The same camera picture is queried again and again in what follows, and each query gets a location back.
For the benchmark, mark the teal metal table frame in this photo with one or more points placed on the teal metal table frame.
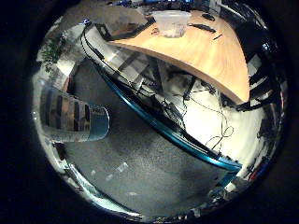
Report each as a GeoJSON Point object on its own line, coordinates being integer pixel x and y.
{"type": "Point", "coordinates": [162, 128]}

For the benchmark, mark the bushy plant in white pot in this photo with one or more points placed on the bushy plant in white pot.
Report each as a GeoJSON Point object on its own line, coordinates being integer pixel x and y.
{"type": "Point", "coordinates": [53, 51]}

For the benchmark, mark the long black remote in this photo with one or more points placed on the long black remote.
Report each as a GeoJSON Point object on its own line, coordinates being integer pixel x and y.
{"type": "Point", "coordinates": [202, 28]}

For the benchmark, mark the clear plastic container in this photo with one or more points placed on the clear plastic container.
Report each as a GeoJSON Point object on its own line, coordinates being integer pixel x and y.
{"type": "Point", "coordinates": [172, 23]}

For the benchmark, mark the white cloth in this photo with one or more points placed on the white cloth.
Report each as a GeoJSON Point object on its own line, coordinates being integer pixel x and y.
{"type": "Point", "coordinates": [90, 193]}

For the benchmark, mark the black pen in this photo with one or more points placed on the black pen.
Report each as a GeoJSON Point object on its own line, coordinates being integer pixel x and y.
{"type": "Point", "coordinates": [218, 36]}

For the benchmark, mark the small black desk device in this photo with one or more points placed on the small black desk device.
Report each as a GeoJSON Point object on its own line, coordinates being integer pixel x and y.
{"type": "Point", "coordinates": [208, 16]}

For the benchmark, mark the wooden desk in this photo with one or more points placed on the wooden desk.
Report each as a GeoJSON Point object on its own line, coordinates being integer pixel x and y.
{"type": "Point", "coordinates": [199, 49]}

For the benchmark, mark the black office chair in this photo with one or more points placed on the black office chair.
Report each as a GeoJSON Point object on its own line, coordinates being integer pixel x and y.
{"type": "Point", "coordinates": [261, 77]}

